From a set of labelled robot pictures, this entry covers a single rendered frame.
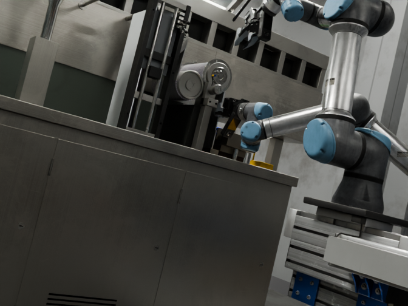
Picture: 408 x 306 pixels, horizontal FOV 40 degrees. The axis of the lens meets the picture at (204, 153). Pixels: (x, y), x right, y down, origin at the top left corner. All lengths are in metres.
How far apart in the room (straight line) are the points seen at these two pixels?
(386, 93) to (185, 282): 2.84
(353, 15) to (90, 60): 1.25
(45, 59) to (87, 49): 0.37
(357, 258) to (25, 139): 1.05
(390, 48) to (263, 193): 2.66
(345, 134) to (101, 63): 1.30
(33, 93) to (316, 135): 1.09
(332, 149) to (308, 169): 3.58
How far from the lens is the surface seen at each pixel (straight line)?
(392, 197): 4.62
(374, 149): 1.67
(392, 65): 4.63
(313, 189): 5.09
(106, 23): 2.57
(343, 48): 1.69
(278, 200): 2.32
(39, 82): 2.18
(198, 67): 2.48
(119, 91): 2.40
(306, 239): 1.73
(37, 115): 1.81
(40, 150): 1.85
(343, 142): 1.60
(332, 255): 1.52
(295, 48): 3.14
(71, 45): 2.51
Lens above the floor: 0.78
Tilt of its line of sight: 3 degrees up
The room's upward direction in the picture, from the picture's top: 14 degrees clockwise
